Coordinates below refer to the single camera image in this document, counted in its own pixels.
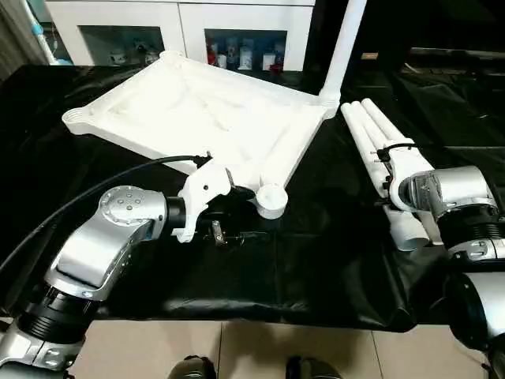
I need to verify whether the dark robot foot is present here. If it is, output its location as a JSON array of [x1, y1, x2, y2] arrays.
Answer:
[[285, 355, 337, 379], [168, 355, 215, 379]]

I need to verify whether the white plastic table top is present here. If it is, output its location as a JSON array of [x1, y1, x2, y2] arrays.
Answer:
[[62, 50, 341, 220]]

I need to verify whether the dark left robot foot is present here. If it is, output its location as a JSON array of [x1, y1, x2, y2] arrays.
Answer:
[[168, 355, 215, 379]]

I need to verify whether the white blue patterned container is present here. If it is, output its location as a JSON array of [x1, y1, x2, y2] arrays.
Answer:
[[238, 38, 254, 70]]

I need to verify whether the grey curtain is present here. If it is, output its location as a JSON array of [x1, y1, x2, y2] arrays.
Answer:
[[0, 0, 52, 82]]

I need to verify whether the black right camera cable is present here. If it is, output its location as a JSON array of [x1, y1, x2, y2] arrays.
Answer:
[[369, 142, 414, 159]]

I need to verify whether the white glass door cabinet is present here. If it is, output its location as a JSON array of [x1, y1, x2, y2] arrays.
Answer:
[[44, 0, 317, 73]]

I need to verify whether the dark metal bar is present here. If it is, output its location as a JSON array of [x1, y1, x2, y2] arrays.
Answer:
[[410, 47, 505, 61]]

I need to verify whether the dark right robot foot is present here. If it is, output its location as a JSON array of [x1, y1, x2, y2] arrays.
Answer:
[[285, 355, 337, 379]]

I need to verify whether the black work mat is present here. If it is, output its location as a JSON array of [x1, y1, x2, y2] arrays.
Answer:
[[0, 62, 505, 329]]

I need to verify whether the white pipe with blue bands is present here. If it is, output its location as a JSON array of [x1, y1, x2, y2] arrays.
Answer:
[[23, 0, 74, 66]]

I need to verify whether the black camera cable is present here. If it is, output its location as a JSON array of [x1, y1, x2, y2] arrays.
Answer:
[[0, 151, 215, 270], [369, 142, 414, 159]]

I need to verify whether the black left camera cable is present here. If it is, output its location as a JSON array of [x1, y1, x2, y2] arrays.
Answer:
[[0, 151, 215, 270]]

